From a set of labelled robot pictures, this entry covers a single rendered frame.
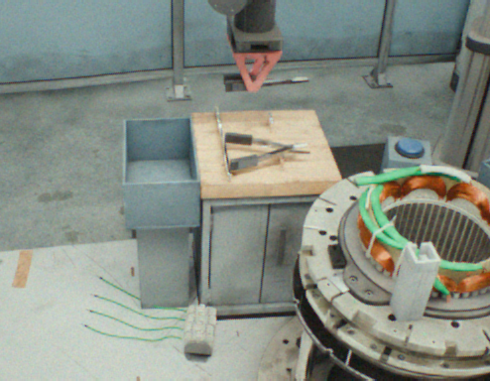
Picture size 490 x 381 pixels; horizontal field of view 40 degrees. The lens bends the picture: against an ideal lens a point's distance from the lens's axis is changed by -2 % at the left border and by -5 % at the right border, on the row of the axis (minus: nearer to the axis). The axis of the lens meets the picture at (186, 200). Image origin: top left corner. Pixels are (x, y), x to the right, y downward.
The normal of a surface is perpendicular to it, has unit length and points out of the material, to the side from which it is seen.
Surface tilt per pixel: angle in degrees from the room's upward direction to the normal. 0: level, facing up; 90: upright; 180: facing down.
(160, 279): 90
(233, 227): 90
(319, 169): 0
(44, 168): 0
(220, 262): 90
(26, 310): 0
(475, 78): 90
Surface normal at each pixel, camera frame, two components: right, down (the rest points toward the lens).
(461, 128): -0.48, 0.56
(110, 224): 0.00, -0.77
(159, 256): 0.07, 0.63
